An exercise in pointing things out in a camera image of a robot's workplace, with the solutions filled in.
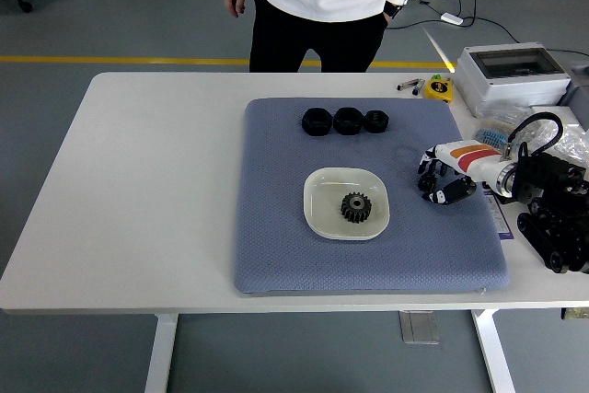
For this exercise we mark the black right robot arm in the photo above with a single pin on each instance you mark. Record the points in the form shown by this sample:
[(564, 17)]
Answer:
[(552, 172)]

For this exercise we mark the yellow tape measure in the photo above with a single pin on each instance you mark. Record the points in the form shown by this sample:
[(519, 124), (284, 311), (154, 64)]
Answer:
[(437, 88)]

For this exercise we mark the clear bag of small parts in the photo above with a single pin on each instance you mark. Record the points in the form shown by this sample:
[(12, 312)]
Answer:
[(573, 140)]

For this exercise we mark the white flat adapter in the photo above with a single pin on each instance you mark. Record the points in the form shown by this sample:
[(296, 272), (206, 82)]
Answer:
[(452, 18)]

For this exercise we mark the large black gear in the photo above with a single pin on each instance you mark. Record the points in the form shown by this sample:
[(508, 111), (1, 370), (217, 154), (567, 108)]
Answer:
[(352, 214)]

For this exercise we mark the small black marker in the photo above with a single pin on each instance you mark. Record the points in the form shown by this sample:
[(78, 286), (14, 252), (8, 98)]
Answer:
[(416, 89)]

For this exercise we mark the metal floor plate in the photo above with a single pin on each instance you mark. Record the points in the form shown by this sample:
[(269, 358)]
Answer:
[(419, 327)]

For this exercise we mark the clear bag of blue resistors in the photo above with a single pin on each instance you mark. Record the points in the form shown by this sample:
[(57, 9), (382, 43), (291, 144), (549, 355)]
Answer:
[(494, 135)]

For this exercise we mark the small black hex nut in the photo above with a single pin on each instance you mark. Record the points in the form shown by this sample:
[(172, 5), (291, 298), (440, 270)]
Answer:
[(370, 127)]

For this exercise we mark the grey case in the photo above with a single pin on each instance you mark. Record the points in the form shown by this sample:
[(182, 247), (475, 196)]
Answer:
[(580, 89)]

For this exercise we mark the white flat box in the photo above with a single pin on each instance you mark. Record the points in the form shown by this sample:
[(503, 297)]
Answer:
[(568, 113)]

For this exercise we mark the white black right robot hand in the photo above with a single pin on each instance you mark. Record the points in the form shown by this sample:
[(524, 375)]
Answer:
[(474, 160)]

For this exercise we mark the white square dish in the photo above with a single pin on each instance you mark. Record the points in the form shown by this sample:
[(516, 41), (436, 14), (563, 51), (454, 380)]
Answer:
[(322, 209)]

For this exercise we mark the purple-edged paper card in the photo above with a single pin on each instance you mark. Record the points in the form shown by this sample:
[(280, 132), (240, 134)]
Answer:
[(499, 223)]

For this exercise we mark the silver metal clip tool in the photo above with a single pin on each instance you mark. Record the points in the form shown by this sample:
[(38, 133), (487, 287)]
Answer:
[(407, 84)]

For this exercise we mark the grey electrical enclosure box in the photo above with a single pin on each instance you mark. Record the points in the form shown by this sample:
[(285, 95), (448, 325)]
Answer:
[(501, 89)]

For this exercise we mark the blue-grey textured mat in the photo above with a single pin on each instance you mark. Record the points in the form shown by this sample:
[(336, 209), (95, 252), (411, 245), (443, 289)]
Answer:
[(285, 250)]

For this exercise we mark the white table leg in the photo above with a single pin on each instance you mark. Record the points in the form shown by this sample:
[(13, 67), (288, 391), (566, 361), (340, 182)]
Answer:
[(494, 356), (161, 356)]

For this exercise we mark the large black hex nut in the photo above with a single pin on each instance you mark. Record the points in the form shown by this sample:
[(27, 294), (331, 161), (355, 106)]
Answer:
[(307, 128), (339, 128)]

